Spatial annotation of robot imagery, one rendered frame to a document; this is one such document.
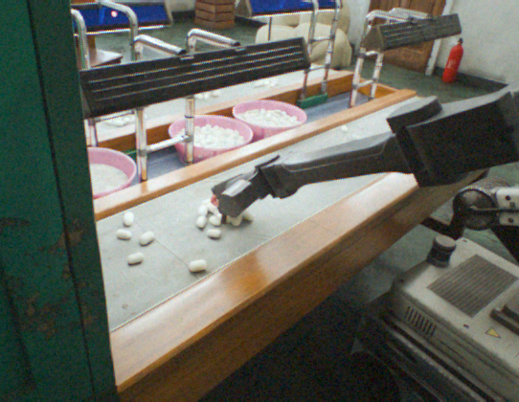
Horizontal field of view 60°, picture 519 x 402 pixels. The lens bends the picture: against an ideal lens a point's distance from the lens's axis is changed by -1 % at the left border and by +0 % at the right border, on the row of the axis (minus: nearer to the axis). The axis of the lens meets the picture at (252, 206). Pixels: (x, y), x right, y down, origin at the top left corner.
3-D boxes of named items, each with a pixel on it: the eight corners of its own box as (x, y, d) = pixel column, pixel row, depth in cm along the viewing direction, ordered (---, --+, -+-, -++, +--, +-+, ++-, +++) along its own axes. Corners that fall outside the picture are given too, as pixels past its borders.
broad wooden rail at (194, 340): (497, 162, 188) (514, 121, 178) (117, 468, 72) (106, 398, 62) (469, 152, 195) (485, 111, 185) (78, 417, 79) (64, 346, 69)
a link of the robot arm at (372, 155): (481, 164, 58) (447, 89, 55) (457, 187, 55) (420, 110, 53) (294, 189, 96) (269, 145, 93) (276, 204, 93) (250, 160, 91)
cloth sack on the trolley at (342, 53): (353, 69, 439) (362, 28, 419) (312, 81, 390) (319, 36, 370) (306, 55, 468) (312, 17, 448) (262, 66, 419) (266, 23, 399)
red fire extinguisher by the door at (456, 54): (456, 81, 514) (470, 37, 487) (450, 84, 502) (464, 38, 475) (444, 78, 521) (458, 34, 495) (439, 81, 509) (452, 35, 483)
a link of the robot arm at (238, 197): (302, 188, 92) (282, 151, 90) (270, 217, 84) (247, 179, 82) (263, 198, 101) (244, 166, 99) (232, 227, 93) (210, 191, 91)
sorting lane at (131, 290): (481, 122, 187) (483, 117, 186) (68, 366, 71) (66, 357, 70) (415, 100, 204) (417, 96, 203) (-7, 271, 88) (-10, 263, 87)
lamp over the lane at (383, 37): (461, 34, 176) (467, 14, 172) (380, 53, 136) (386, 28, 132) (441, 31, 180) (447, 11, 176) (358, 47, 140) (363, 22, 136)
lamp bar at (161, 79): (311, 69, 114) (316, 39, 110) (82, 122, 74) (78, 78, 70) (287, 61, 118) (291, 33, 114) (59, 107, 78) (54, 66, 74)
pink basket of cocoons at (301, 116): (317, 140, 167) (321, 116, 162) (269, 160, 150) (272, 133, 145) (264, 118, 182) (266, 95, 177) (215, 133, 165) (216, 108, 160)
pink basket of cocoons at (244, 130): (261, 151, 155) (264, 125, 150) (229, 185, 134) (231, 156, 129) (193, 134, 163) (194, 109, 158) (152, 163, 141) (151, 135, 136)
